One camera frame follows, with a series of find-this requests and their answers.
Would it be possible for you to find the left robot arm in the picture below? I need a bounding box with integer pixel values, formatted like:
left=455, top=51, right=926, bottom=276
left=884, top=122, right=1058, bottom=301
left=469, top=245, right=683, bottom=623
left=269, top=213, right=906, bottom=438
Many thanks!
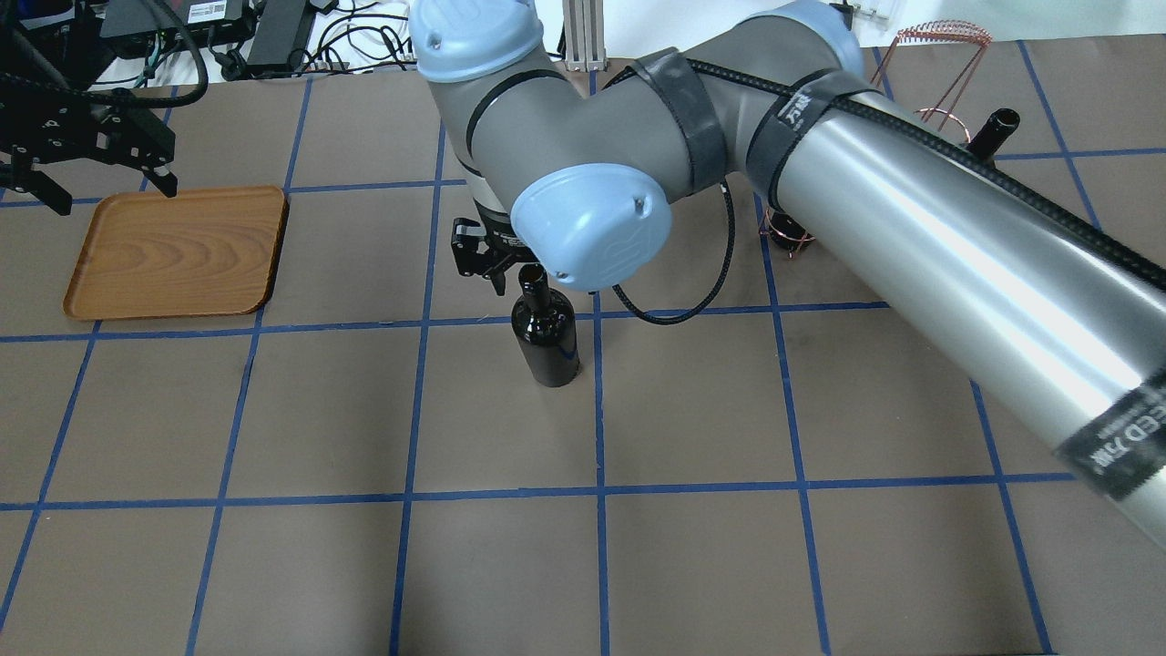
left=1, top=1, right=180, bottom=216

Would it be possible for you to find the copper wire bottle basket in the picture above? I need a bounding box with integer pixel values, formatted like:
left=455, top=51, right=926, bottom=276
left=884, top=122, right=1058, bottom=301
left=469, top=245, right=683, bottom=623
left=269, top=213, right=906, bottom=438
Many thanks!
left=756, top=20, right=996, bottom=261

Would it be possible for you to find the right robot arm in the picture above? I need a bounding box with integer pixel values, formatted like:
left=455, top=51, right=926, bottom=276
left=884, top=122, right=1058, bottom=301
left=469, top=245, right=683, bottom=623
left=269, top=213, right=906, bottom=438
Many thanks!
left=410, top=1, right=1165, bottom=544

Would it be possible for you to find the wooden tray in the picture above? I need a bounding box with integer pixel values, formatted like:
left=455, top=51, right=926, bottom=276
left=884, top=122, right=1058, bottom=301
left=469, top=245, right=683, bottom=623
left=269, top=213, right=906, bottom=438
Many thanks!
left=62, top=184, right=289, bottom=320

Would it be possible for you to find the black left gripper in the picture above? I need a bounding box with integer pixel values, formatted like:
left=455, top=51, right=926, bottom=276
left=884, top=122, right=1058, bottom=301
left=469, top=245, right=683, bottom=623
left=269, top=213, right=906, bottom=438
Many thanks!
left=3, top=80, right=180, bottom=216

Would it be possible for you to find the aluminium frame post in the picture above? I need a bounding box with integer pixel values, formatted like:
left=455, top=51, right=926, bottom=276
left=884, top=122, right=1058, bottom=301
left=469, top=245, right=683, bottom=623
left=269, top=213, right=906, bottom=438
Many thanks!
left=562, top=0, right=609, bottom=72

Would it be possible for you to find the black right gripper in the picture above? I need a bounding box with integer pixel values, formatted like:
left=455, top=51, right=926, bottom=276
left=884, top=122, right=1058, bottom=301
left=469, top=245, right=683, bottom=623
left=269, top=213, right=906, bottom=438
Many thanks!
left=451, top=205, right=538, bottom=296

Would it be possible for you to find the dark wine bottle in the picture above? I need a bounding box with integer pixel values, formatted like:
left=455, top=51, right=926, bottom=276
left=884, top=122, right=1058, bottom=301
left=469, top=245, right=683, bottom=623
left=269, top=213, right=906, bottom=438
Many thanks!
left=965, top=108, right=1021, bottom=165
left=767, top=212, right=815, bottom=254
left=510, top=264, right=580, bottom=389

